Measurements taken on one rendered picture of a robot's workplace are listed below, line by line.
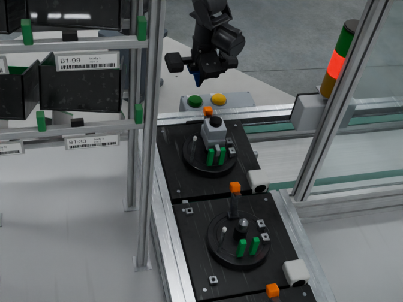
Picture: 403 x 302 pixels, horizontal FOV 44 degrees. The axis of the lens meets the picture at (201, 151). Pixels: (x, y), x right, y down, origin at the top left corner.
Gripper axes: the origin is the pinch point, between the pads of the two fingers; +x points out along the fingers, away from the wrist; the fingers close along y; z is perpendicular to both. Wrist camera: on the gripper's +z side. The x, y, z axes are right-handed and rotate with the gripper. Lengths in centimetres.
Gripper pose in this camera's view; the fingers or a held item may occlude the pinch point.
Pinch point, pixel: (199, 76)
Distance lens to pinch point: 134.0
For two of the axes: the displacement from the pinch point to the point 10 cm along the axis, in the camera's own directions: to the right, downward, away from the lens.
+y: 9.6, -1.1, 2.6
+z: 2.6, 7.2, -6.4
